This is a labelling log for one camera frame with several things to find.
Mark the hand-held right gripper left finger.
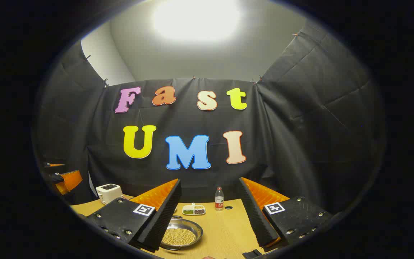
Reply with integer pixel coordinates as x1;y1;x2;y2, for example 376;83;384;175
79;179;182;252

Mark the white divided bean dish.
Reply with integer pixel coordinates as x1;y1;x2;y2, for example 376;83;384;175
182;203;206;215

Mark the black backdrop cloth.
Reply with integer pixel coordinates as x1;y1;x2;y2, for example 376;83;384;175
34;22;385;216

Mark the clear plastic water bottle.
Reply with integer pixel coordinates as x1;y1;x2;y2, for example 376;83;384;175
215;186;224;211

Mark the stainless steel pot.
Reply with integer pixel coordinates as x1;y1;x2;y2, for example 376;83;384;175
160;216;204;251

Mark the white toaster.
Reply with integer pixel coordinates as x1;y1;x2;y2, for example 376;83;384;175
96;184;123;205

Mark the ceiling light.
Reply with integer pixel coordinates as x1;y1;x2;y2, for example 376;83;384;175
153;0;242;42

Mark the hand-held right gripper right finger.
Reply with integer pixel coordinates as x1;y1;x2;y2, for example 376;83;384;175
238;177;333;252

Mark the pile of soybeans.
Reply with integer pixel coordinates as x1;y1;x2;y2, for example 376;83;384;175
162;228;196;246

